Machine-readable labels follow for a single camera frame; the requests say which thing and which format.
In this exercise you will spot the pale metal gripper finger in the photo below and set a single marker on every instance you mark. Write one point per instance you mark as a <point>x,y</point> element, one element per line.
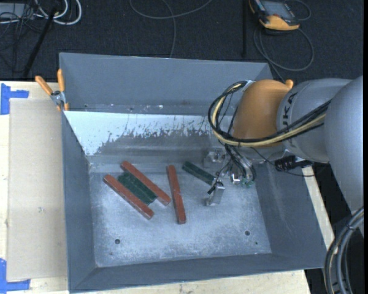
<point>219,195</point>
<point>209,201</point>

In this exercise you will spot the dark green flat block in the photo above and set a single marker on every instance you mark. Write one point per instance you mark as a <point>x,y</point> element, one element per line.
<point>137,188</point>
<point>198,172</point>

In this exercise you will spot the red-brown flat block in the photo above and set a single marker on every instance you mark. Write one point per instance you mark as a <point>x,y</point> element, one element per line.
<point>176,194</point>
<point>147,184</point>
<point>128,196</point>

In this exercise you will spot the grey metal bin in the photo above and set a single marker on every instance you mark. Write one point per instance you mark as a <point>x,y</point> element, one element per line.
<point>178,243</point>

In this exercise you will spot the pale flat board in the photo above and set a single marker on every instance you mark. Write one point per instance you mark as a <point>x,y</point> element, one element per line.
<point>36,188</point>

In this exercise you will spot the black cylinder on white bracket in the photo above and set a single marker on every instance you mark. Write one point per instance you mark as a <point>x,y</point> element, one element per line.
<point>285,163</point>

